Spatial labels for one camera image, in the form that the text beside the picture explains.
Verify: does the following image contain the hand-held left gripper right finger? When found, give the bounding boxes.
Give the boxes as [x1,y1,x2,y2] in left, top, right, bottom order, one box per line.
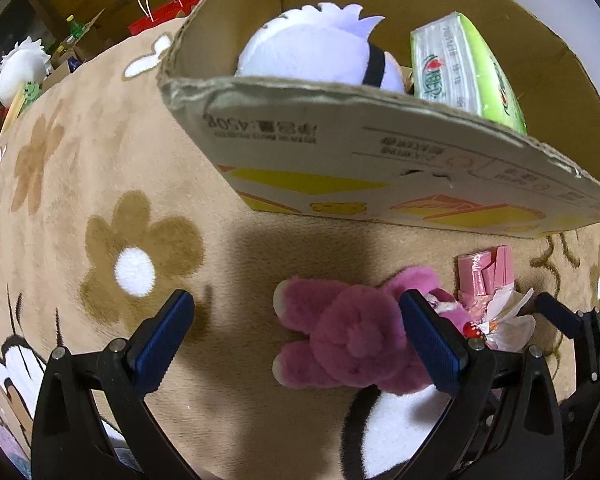
[399,289,566,480]

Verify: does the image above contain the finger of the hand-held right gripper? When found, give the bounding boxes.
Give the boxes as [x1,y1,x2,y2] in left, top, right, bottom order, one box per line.
[535,292,600,386]

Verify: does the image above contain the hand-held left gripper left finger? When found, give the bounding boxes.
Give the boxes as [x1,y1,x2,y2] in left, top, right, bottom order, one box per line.
[30,290,196,480]

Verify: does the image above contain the translucent plastic bag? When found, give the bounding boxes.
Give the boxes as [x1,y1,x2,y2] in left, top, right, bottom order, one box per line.
[472,287,537,352]

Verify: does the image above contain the pink tissue pack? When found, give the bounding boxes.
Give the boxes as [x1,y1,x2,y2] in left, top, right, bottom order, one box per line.
[456,245,513,311]

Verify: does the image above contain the pink plush bear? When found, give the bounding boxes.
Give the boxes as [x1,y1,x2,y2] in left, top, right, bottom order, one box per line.
[272,266,473,395]

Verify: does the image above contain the green tissue pack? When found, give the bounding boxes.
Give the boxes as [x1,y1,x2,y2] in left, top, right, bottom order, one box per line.
[410,11,528,135]

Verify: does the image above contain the lavender white plush doll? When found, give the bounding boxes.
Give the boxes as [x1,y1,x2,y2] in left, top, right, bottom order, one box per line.
[235,2,406,93]

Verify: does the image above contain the beige floral blanket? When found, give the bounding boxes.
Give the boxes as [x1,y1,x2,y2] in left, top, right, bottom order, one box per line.
[0,15,600,480]

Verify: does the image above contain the green frog toy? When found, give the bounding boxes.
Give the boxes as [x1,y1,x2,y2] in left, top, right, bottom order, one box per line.
[17,82,43,111]

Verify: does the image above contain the white-haired plush doll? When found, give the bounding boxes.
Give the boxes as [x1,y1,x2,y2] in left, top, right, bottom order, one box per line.
[0,36,51,106]

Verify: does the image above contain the cardboard box with bottles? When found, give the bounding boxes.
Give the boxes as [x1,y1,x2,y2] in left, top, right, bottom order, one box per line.
[50,7,106,76]

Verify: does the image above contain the red paper gift bag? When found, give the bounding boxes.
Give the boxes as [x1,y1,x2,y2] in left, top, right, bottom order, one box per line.
[127,0,204,37]

